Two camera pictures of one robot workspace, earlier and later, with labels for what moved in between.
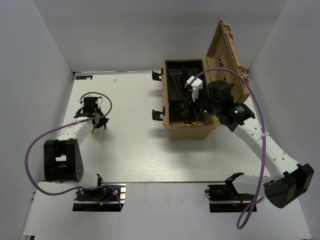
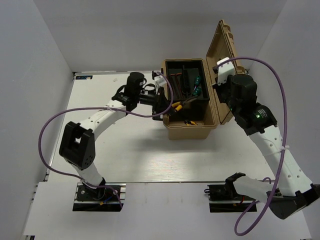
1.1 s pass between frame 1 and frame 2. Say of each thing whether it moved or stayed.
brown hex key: stayed
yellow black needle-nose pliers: stayed
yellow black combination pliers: moved
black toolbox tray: stayed
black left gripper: moved
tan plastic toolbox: stayed
